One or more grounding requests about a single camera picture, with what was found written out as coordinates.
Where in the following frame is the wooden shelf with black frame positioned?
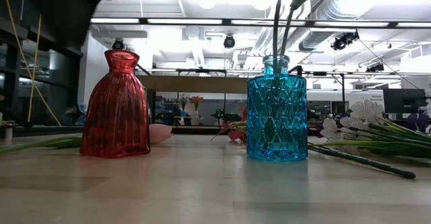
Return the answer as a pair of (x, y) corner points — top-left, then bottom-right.
(134, 64), (248, 133)

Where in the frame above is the blue patterned glass vase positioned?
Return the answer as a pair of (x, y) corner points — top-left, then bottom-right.
(246, 54), (308, 162)

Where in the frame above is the green stem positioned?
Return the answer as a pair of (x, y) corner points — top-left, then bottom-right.
(307, 143), (417, 180)

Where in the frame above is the yellow cable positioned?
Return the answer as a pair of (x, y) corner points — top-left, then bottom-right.
(28, 14), (42, 123)
(3, 0), (62, 126)

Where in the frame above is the pink artificial tulip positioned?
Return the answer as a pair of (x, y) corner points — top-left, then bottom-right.
(0, 123), (173, 155)

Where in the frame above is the red ribbed glass vase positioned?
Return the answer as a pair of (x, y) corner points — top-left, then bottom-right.
(79, 49), (152, 159)

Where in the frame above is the background vase with purple flowers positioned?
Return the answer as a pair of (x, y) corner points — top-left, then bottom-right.
(178, 93), (190, 126)

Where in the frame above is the white artificial flower bunch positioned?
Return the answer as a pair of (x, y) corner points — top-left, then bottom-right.
(319, 98), (431, 161)

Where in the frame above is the silver ventilation duct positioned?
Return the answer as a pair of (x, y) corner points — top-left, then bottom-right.
(298, 0), (374, 52)

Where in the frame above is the black computer monitor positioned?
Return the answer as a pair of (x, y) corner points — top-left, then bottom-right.
(383, 88), (428, 114)

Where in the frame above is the long ceiling light rail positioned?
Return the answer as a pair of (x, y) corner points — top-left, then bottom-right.
(90, 16), (431, 29)

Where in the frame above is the red artificial flower bunch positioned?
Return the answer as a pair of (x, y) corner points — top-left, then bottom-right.
(211, 108), (248, 144)

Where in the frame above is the background vase with red flowers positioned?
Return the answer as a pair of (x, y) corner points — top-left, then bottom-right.
(190, 95), (205, 126)

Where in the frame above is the person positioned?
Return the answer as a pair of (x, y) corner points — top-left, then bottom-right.
(62, 102), (88, 126)

